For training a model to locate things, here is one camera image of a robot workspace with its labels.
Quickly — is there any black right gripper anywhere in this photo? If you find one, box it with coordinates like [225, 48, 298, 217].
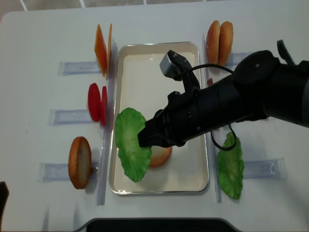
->
[138, 72, 202, 147]

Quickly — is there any green lettuce leaf front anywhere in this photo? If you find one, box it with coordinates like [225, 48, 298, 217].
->
[114, 107, 152, 182]

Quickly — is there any green lettuce leaf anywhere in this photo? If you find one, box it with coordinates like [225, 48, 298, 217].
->
[217, 132, 244, 200]
[114, 107, 152, 182]

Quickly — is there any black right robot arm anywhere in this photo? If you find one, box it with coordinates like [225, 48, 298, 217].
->
[138, 41, 309, 147]

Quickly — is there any flat bread slice in tray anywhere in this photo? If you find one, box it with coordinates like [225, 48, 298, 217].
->
[149, 145, 172, 168]

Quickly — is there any right red tomato slice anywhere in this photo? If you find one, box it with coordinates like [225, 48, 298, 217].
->
[100, 86, 108, 127]

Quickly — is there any red tomato slice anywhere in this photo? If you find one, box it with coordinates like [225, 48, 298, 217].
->
[87, 83, 101, 122]
[100, 86, 108, 127]

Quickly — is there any left red tomato slice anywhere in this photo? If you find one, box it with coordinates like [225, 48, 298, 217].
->
[87, 83, 101, 122]

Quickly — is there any upright bread slice left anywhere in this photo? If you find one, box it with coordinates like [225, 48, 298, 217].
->
[68, 136, 92, 189]

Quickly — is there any left brown meat patty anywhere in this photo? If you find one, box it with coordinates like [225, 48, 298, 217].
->
[207, 78, 213, 86]

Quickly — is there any green lettuce leaf rear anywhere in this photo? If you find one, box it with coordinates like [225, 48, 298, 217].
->
[217, 132, 244, 200]

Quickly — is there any left orange cheese slice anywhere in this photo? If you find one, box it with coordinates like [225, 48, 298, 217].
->
[94, 24, 107, 77]

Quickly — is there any orange cheese slice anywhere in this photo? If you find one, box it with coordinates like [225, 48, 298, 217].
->
[94, 24, 107, 77]
[107, 24, 112, 75]

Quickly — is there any clear holder tomato row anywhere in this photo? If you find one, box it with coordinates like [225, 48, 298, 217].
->
[47, 109, 94, 125]

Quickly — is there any clear holder cheese row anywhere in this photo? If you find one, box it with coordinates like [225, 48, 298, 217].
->
[58, 61, 101, 76]

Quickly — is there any clear holder left bread row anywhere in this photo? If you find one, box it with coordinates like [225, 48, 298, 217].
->
[38, 163, 70, 182]

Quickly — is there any right orange cheese slice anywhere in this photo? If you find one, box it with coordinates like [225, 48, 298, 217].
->
[107, 24, 112, 75]

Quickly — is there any clear holder lettuce row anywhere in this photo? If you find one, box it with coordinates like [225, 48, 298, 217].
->
[243, 158, 286, 179]

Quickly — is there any white rectangular metal tray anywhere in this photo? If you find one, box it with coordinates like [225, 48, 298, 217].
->
[109, 42, 209, 195]

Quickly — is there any black base bottom edge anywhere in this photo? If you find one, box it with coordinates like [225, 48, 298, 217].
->
[86, 218, 236, 232]

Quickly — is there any left upright bun half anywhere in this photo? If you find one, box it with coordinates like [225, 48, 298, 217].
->
[206, 20, 220, 64]

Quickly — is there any upright bun half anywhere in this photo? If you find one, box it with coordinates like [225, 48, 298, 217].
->
[218, 21, 233, 66]
[206, 20, 220, 64]

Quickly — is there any clear holder bun row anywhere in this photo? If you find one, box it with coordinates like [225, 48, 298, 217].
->
[226, 52, 252, 67]

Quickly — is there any right upright bun half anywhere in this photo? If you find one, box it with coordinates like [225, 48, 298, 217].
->
[218, 21, 233, 66]

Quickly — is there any dark object left edge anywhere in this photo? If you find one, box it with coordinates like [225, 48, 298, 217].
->
[0, 181, 10, 228]

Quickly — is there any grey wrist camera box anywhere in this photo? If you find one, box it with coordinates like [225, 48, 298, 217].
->
[159, 50, 191, 81]

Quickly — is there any black camera cable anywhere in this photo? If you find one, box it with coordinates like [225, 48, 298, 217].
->
[173, 63, 237, 152]

